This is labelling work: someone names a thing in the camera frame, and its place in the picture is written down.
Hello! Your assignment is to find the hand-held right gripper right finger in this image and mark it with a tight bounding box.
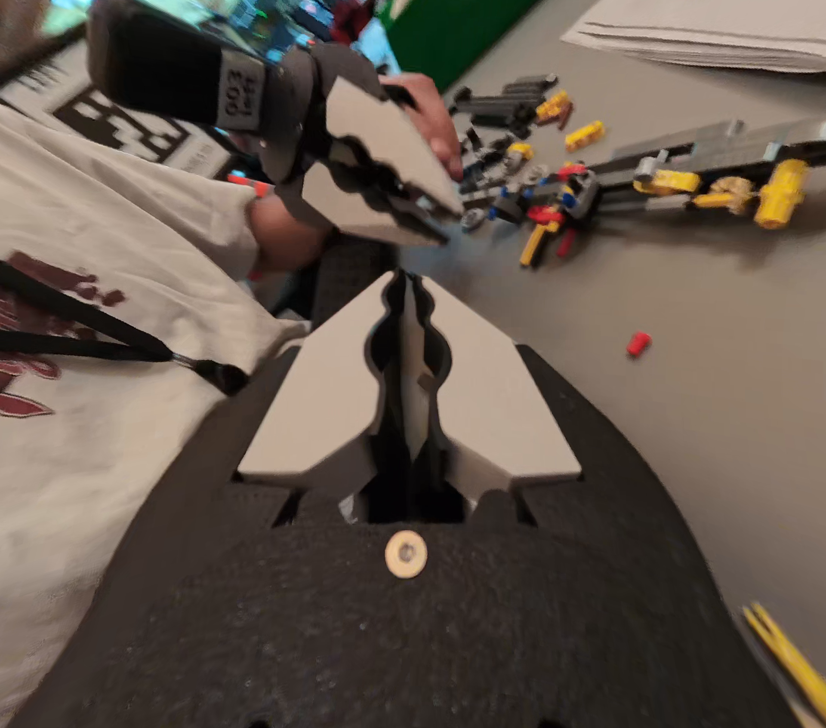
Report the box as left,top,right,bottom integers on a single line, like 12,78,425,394
412,275,583,490

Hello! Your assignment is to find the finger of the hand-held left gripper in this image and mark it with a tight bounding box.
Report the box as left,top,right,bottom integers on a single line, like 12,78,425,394
299,162,450,247
324,75,465,221

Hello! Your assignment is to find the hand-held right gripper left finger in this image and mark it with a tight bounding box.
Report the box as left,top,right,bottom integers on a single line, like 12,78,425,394
237,269,404,490

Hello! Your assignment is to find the grey lego beam assembly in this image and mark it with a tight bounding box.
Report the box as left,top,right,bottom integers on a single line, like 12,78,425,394
487,118,826,271

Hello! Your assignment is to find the person's left forearm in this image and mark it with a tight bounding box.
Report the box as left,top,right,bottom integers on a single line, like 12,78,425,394
248,193,333,275

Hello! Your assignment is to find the pile of black lego beams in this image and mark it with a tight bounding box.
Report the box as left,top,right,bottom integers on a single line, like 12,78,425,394
448,73,562,213

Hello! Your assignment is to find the yellow lego axle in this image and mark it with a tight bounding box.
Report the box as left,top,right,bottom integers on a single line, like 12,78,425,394
742,602,826,704

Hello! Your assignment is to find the person's left hand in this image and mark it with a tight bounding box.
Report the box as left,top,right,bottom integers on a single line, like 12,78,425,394
379,72,465,183

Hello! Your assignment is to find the white black marker sign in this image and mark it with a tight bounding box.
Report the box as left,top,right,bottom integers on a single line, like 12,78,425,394
0,41,241,182

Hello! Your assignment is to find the orange striped object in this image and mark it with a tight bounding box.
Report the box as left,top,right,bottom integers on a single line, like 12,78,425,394
226,172,276,198

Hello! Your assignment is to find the black lanyard strap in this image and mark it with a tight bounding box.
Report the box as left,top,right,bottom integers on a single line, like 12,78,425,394
0,260,250,398

